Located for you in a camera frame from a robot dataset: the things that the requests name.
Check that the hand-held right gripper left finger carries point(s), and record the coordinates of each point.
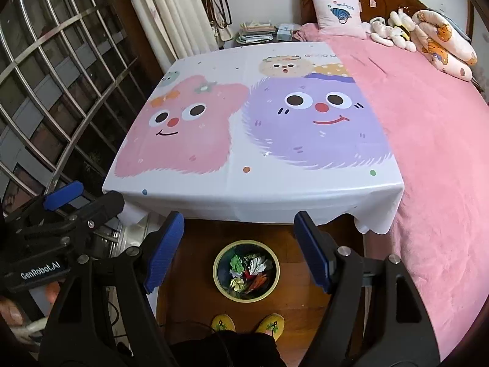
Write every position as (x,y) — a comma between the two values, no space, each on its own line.
(164,252)

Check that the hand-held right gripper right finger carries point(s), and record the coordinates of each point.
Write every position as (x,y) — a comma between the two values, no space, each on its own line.
(311,252)

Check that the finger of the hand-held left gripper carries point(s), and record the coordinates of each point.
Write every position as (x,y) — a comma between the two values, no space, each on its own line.
(109,204)
(63,195)

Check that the white paper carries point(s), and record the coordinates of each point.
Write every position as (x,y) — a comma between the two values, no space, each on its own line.
(259,263)

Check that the blue trash bin cream rim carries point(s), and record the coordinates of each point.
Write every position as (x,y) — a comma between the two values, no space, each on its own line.
(222,265)

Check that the person's left hand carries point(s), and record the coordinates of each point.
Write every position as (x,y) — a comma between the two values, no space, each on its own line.
(11,313)

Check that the yellow embroidered slipper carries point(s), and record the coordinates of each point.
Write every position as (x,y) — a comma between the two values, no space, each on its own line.
(271,325)
(223,323)

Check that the cartoon printed tablecloth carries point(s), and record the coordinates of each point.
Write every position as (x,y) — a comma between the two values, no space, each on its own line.
(248,191)

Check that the person's left leg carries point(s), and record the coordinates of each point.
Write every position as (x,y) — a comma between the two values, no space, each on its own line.
(206,351)

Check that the person's leg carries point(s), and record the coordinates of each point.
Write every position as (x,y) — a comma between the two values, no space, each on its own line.
(206,351)
(259,353)

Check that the metal window grille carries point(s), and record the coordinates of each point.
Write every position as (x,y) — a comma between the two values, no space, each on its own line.
(57,84)

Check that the person's right leg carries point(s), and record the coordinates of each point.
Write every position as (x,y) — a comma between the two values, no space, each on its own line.
(259,353)

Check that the pink bed blanket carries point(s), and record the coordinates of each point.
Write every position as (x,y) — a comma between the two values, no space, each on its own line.
(431,160)

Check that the cream curtain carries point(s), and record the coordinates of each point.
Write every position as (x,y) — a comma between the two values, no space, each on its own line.
(172,15)

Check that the hanging bags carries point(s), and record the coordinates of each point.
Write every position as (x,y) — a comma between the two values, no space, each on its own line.
(225,32)

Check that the small light blue box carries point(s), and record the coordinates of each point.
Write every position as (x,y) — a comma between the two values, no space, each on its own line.
(284,32)

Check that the stack of books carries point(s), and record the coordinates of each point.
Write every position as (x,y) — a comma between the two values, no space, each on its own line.
(254,32)

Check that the pink embroidered pillow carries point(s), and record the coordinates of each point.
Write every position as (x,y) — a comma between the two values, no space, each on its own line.
(336,23)

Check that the white plush toy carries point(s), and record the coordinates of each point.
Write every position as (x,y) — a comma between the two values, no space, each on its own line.
(401,26)
(380,26)

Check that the folded bear print quilt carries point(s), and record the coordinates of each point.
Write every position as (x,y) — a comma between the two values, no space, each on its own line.
(443,42)

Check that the white floral wardrobe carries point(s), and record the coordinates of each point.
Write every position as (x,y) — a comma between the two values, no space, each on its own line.
(482,65)

